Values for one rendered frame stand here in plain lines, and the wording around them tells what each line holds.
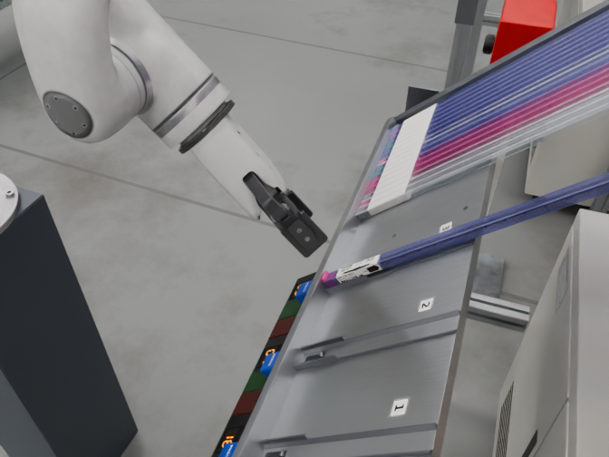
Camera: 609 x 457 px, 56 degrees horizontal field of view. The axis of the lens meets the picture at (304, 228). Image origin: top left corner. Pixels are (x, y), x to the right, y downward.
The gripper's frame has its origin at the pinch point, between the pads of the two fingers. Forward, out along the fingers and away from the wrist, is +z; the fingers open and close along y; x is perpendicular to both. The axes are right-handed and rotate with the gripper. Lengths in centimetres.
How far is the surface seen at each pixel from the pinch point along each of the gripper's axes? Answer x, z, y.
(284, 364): -10.4, 6.6, 8.4
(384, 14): 82, 26, -247
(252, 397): -16.7, 9.0, 4.6
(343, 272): -0.2, 6.9, 0.5
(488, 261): 23, 75, -88
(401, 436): -3.2, 8.9, 25.0
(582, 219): 31, 37, -20
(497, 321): 12, 56, -39
